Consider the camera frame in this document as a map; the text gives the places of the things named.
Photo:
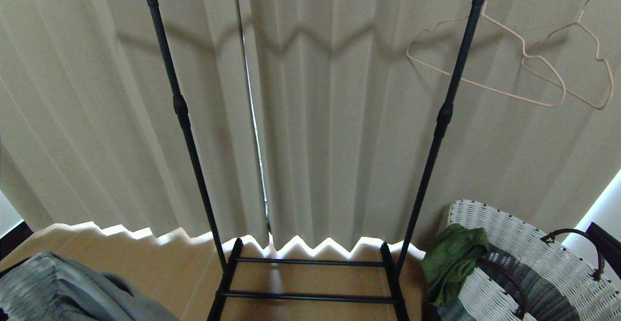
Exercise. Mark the green garment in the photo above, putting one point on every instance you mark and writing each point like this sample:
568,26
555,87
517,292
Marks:
451,258

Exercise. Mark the pale grey shorts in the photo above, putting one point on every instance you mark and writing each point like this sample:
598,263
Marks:
58,287

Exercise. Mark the pink clothes hanger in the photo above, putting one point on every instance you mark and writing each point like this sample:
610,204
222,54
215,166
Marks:
612,86
504,91

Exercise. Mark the black clothes rack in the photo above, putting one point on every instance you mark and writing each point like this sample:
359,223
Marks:
180,107

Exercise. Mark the white laundry basket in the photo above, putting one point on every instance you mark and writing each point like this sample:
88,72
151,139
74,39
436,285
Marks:
509,233

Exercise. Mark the beige curtain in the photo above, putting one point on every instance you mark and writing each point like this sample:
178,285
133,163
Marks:
339,117

